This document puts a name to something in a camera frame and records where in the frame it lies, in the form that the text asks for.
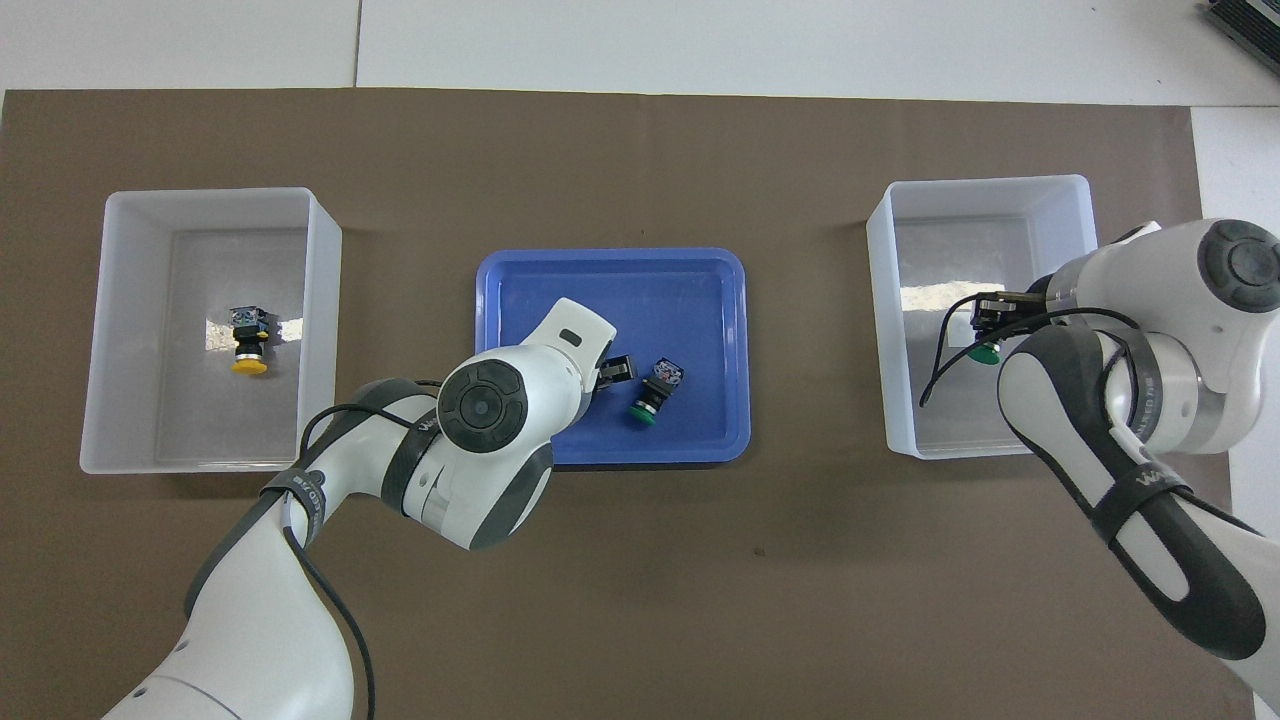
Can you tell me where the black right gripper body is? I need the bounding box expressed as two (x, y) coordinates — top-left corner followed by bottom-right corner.
(1003, 290), (1056, 326)

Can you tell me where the yellow push button switch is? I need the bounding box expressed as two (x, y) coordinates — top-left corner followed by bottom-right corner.
(229, 306), (271, 377)

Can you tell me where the blue plastic tray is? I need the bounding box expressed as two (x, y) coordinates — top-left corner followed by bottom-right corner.
(473, 247), (751, 467)

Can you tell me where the translucent white plastic box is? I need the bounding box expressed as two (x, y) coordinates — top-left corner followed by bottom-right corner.
(866, 174), (1126, 460)
(79, 187), (343, 475)

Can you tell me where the brown paper table mat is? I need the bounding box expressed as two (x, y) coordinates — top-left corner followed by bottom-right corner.
(0, 88), (1256, 720)

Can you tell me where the dark grey finned device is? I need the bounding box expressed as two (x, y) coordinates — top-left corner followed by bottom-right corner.
(1200, 0), (1280, 63)

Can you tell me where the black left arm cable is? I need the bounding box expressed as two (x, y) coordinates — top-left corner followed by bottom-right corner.
(280, 375), (446, 720)

